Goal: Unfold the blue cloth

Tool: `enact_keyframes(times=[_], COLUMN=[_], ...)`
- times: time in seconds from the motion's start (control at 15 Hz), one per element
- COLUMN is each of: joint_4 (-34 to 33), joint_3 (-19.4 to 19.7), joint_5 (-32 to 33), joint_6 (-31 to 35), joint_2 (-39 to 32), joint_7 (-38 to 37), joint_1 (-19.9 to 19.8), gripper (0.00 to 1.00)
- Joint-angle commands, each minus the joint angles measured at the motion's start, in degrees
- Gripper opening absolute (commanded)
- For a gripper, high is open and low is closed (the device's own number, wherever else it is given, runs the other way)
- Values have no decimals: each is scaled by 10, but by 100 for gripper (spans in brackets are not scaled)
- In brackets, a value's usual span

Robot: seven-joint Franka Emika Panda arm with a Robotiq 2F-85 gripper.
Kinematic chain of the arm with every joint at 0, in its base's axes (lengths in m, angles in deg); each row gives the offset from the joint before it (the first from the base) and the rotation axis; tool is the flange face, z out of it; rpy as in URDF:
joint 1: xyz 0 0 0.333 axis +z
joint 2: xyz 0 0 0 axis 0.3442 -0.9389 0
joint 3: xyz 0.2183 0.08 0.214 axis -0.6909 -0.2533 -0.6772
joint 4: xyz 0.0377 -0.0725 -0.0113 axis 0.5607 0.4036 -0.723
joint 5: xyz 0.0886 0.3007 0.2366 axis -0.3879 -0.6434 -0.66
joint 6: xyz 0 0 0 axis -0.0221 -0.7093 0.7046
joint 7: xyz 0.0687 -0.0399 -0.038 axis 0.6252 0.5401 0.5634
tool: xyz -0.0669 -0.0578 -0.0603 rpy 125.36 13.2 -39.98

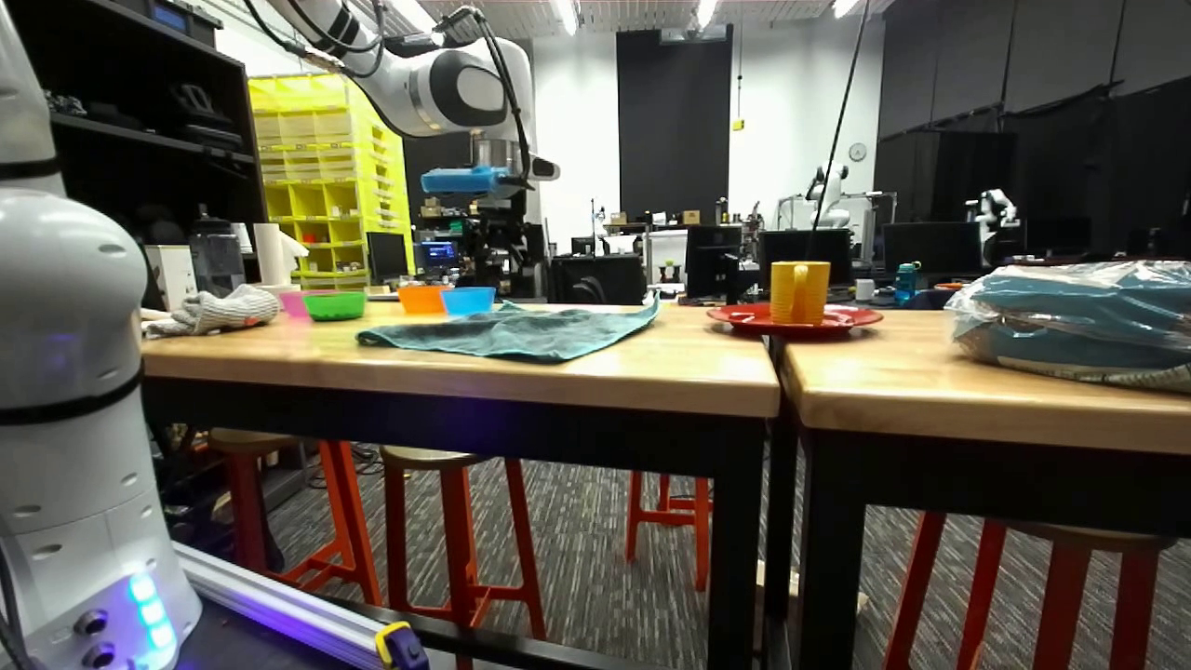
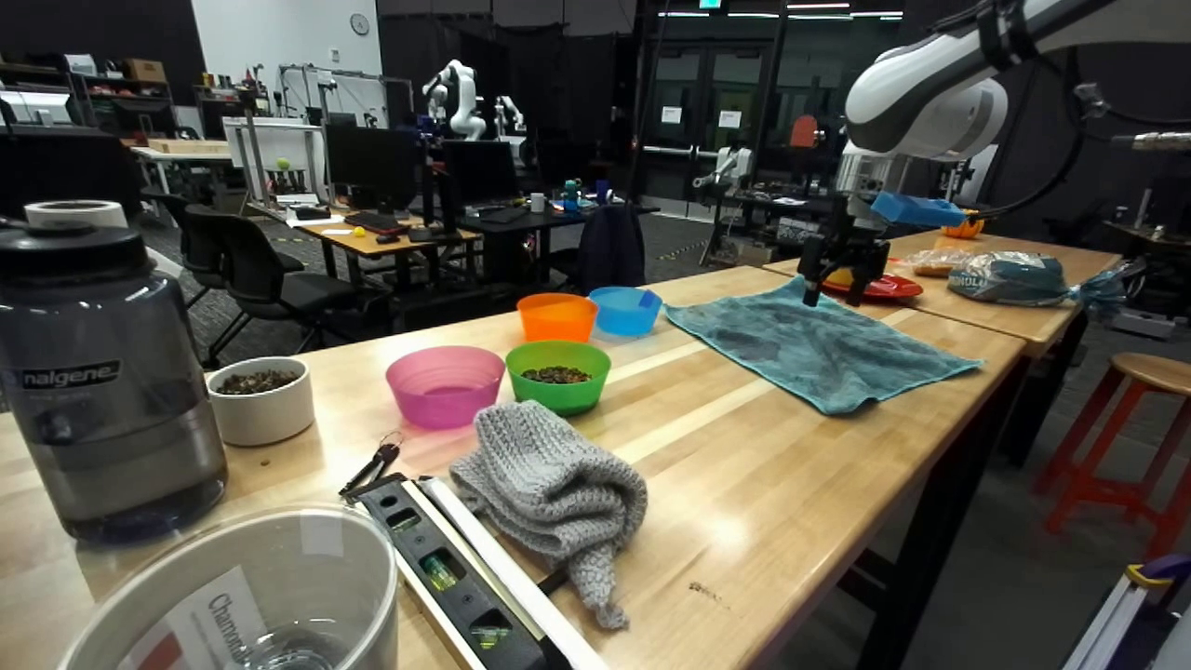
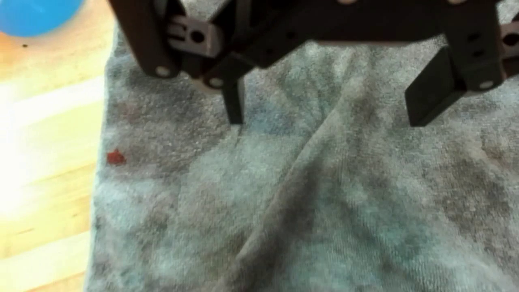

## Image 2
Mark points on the long wooden table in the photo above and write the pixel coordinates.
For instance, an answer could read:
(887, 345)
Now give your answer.
(768, 495)

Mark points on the robot cart platform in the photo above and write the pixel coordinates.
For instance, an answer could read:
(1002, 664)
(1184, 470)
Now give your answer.
(1141, 620)

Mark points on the background wooden desk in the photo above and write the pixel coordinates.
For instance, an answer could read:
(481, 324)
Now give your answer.
(358, 237)

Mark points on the white tape roll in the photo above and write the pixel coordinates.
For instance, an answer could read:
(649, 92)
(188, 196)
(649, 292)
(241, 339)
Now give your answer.
(76, 212)

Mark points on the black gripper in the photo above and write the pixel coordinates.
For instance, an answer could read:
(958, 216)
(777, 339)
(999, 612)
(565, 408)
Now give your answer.
(849, 244)

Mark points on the small beige object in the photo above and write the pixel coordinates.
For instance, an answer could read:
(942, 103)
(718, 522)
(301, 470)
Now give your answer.
(936, 264)

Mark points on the bagged stack of blue cloths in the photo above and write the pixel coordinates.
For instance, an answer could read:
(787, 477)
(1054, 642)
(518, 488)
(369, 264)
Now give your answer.
(1005, 280)

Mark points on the black office chair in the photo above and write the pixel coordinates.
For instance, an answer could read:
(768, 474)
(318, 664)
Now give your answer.
(247, 263)

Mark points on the crumpled blue plastic wrap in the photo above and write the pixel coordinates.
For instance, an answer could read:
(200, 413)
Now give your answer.
(1100, 292)

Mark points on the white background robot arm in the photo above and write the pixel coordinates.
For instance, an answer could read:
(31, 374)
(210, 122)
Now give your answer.
(459, 98)
(509, 118)
(734, 169)

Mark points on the short wooden table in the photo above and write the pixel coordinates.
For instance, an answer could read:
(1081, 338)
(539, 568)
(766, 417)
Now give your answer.
(1019, 321)

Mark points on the pink plastic bowl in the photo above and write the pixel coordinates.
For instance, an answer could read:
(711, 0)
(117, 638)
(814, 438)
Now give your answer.
(443, 387)

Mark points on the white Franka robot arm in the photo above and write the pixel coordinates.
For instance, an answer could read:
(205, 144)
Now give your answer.
(933, 98)

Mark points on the black computer monitor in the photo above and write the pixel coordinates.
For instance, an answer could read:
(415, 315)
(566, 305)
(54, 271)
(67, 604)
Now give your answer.
(375, 169)
(481, 174)

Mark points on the orange plastic bowl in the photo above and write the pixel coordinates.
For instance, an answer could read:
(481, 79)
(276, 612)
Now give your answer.
(555, 321)

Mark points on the yellow mug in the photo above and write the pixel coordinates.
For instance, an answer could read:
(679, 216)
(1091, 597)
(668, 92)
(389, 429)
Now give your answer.
(837, 280)

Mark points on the large white bucket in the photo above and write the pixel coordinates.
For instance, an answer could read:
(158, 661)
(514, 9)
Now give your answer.
(247, 588)

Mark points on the black spirit level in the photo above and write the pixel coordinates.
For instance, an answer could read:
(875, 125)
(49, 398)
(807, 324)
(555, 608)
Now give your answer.
(453, 586)

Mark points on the wooden stool with red legs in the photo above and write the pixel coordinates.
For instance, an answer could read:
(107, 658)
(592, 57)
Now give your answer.
(1155, 374)

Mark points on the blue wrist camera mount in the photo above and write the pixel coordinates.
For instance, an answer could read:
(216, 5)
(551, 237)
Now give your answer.
(916, 209)

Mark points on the red plate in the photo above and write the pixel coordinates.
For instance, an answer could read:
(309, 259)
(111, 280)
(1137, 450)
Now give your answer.
(899, 292)

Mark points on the green plastic bowl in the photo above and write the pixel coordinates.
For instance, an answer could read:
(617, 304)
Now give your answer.
(561, 381)

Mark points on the blue plastic bowl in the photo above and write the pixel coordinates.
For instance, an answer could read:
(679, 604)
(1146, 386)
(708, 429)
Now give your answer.
(627, 315)

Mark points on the grey knitted beanie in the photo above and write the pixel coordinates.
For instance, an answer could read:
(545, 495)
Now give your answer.
(551, 488)

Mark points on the blue cloth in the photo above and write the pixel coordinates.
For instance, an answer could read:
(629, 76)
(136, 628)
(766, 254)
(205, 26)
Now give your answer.
(820, 349)

